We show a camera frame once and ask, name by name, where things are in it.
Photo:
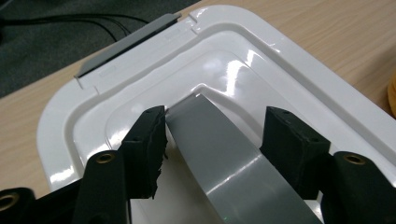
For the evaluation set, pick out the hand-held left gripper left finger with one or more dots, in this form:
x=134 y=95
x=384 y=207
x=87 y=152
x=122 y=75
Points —
x=143 y=155

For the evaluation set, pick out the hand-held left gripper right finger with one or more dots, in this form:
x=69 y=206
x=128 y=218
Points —
x=292 y=149

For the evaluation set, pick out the clear storage box grey latches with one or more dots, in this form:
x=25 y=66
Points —
x=124 y=46

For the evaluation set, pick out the orange plush toy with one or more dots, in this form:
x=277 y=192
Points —
x=392 y=96

